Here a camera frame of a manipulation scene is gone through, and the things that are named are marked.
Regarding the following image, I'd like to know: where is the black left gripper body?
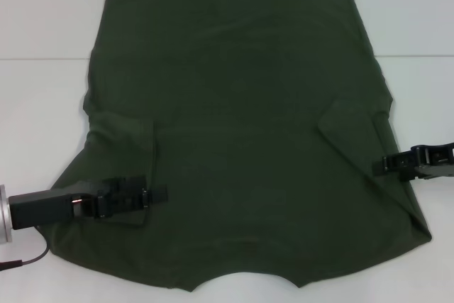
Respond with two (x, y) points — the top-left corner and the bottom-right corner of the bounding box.
(8, 181), (104, 231)

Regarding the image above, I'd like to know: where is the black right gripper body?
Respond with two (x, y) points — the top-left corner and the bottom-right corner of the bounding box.
(398, 141), (454, 184)

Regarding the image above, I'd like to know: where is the dark green shirt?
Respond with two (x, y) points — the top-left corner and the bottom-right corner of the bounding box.
(37, 0), (433, 292)

